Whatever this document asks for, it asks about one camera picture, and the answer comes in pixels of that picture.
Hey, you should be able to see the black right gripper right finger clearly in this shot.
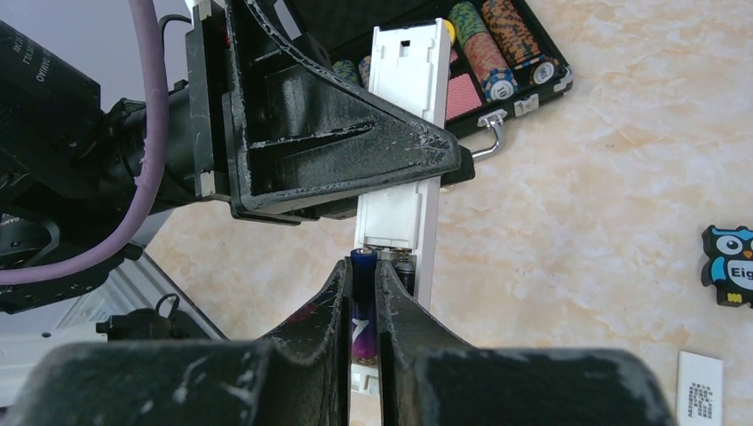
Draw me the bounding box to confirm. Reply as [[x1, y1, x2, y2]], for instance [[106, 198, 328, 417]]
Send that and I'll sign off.
[[375, 261, 675, 425]]

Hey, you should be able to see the pink card deck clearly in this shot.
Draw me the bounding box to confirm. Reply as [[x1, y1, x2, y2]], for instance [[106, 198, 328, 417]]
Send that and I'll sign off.
[[446, 48, 482, 122]]

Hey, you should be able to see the white battery cover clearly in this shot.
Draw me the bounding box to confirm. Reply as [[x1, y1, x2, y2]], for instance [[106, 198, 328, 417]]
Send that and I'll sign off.
[[676, 351, 724, 426]]

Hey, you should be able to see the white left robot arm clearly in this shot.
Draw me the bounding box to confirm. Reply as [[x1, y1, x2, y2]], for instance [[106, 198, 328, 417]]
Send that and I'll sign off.
[[1, 1, 475, 271]]

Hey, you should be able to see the yellow poker chip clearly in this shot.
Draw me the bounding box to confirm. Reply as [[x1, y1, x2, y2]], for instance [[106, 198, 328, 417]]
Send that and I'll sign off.
[[442, 20, 456, 44]]

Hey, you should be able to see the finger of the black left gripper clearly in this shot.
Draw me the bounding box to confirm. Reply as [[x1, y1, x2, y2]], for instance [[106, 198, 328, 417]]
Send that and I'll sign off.
[[230, 146, 476, 226]]

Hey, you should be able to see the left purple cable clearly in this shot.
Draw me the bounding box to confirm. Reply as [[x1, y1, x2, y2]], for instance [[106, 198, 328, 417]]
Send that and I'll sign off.
[[0, 0, 171, 288]]

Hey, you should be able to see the black battery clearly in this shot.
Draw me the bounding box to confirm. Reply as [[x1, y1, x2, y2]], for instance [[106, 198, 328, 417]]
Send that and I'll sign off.
[[392, 249, 417, 296]]

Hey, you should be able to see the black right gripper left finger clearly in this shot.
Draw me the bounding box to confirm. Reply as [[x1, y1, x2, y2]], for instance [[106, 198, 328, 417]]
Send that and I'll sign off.
[[4, 260, 352, 425]]

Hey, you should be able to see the white remote control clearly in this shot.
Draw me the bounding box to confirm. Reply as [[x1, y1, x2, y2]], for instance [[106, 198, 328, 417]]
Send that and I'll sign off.
[[350, 17, 453, 395]]

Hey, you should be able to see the black poker chip case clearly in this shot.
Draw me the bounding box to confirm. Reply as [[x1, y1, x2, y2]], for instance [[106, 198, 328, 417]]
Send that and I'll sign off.
[[281, 0, 575, 162]]

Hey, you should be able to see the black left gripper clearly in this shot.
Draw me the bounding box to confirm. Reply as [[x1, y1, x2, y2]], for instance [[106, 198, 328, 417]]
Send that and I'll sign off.
[[186, 1, 461, 214]]

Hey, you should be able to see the blue purple battery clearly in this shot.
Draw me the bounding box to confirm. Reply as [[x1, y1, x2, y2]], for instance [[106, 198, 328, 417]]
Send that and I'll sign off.
[[350, 248, 378, 361]]

